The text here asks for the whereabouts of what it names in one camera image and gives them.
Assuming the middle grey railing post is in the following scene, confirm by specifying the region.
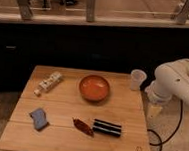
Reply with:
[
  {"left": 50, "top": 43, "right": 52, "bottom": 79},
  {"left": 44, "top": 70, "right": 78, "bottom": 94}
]
[{"left": 86, "top": 0, "right": 96, "bottom": 23}]

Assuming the right grey railing post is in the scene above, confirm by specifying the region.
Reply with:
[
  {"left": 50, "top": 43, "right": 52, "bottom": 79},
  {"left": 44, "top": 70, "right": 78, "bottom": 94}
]
[{"left": 175, "top": 0, "right": 189, "bottom": 25}]

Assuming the left grey railing post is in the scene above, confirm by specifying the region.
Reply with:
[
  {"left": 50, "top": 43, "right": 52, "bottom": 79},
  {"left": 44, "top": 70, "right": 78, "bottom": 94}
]
[{"left": 17, "top": 0, "right": 33, "bottom": 21}]

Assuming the orange ceramic bowl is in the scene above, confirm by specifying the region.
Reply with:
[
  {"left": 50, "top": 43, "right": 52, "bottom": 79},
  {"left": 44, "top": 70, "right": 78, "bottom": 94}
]
[{"left": 79, "top": 75, "right": 110, "bottom": 102}]

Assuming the black striped rectangular case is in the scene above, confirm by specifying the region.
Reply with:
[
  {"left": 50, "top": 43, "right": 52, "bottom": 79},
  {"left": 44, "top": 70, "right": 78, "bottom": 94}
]
[{"left": 93, "top": 119, "right": 122, "bottom": 137}]

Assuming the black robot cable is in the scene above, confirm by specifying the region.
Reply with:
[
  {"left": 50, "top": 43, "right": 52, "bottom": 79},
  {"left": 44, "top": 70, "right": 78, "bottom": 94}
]
[{"left": 145, "top": 97, "right": 185, "bottom": 151}]

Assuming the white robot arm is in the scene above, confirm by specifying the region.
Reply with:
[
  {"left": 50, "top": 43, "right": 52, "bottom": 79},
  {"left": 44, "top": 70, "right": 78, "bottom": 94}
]
[{"left": 145, "top": 58, "right": 189, "bottom": 119}]

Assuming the red chili pepper toy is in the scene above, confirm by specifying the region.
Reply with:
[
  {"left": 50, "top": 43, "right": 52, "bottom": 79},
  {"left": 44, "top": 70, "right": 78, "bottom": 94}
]
[{"left": 73, "top": 118, "right": 94, "bottom": 136}]

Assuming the clear plastic cup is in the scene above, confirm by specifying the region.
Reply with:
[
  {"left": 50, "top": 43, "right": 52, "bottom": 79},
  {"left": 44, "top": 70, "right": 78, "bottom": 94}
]
[{"left": 130, "top": 69, "right": 147, "bottom": 91}]

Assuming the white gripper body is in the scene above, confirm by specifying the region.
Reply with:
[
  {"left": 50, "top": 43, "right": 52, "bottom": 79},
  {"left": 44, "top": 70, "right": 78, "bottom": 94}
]
[{"left": 141, "top": 80, "right": 173, "bottom": 122}]

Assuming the grey railing post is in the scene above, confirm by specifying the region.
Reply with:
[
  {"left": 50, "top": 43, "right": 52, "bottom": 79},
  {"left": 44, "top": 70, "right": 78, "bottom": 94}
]
[
  {"left": 17, "top": 0, "right": 33, "bottom": 21},
  {"left": 175, "top": 0, "right": 189, "bottom": 25},
  {"left": 86, "top": 0, "right": 96, "bottom": 23}
]

